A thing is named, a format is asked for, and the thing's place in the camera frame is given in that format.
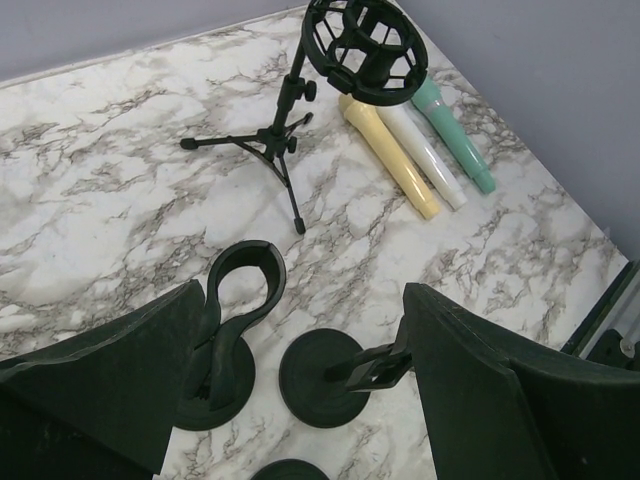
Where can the black shock-mount round stand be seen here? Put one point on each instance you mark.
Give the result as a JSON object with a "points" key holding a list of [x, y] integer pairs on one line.
{"points": [[290, 469]]}

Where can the mint green microphone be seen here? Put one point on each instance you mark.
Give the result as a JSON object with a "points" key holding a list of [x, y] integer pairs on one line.
{"points": [[429, 102]]}

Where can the beige microphone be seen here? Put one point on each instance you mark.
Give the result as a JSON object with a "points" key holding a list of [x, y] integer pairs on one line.
{"points": [[366, 120]]}

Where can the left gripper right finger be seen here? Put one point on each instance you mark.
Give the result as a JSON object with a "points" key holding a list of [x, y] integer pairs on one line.
{"points": [[500, 406]]}

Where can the tall black clip stand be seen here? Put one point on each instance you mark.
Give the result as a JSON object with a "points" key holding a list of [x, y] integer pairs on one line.
{"points": [[222, 371]]}

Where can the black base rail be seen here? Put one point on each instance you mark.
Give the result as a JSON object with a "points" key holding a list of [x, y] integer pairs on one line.
{"points": [[608, 337]]}

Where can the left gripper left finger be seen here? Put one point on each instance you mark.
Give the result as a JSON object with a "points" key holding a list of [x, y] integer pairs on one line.
{"points": [[102, 404]]}

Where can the white microphone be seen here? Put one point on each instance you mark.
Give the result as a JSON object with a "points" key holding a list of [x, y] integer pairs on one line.
{"points": [[423, 154]]}

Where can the short black clip stand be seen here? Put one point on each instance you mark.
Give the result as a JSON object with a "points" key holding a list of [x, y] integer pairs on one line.
{"points": [[326, 377]]}

